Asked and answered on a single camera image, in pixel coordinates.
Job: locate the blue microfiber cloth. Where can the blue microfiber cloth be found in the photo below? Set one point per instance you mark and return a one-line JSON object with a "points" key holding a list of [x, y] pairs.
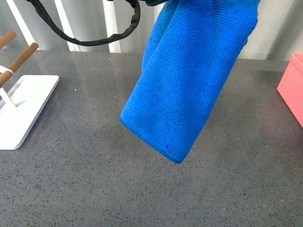
{"points": [[191, 51]]}

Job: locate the white rack with wooden bars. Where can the white rack with wooden bars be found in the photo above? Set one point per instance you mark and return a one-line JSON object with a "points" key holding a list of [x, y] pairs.
{"points": [[21, 106]]}

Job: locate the pink plastic box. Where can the pink plastic box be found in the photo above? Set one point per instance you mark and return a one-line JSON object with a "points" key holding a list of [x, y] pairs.
{"points": [[290, 86]]}

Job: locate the white pleated curtain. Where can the white pleated curtain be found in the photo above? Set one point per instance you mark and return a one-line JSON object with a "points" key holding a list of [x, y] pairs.
{"points": [[278, 34]]}

